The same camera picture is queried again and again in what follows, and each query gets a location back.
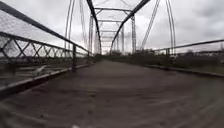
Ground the brown wooden bridge deck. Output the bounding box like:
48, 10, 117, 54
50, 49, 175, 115
0, 59, 224, 128

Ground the steel bridge truss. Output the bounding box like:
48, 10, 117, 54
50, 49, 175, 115
63, 0, 178, 56

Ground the row of dark trees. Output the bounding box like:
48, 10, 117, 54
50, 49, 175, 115
99, 48, 224, 68

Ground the metal lattice railing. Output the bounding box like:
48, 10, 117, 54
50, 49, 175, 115
0, 1, 96, 98

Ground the metal bar railing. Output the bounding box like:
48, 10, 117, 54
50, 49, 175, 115
146, 38, 224, 78

